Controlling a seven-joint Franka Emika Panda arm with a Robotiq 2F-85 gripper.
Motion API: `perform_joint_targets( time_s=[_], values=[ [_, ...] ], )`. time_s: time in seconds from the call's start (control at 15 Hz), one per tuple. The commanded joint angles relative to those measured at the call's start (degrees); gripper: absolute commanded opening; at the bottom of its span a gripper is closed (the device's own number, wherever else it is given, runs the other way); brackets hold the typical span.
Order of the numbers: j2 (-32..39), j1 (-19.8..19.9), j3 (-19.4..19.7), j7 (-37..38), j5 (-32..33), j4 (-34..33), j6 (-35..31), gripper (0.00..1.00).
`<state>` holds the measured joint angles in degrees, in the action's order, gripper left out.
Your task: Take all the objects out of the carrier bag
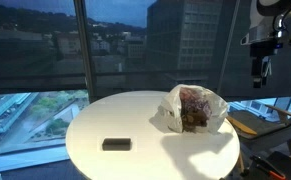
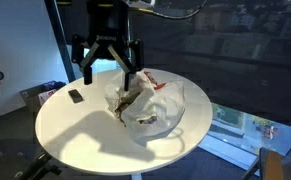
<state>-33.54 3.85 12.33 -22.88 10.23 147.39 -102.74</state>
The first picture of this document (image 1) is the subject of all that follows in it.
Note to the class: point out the black rectangular block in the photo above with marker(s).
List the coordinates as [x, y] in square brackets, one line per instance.
[116, 144]

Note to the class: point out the white plastic carrier bag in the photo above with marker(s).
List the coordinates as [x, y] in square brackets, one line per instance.
[171, 110]

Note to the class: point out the grey lounge chair wooden armrests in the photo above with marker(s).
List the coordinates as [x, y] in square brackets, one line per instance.
[251, 120]

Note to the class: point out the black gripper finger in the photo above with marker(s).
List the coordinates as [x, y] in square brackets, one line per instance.
[257, 71]
[267, 68]

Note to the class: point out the dark window frame post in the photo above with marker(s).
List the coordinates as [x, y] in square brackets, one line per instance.
[85, 50]

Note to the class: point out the black orange clamp stand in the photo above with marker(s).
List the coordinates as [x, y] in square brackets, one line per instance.
[265, 166]

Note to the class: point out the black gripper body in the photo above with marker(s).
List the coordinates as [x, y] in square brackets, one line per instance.
[263, 48]

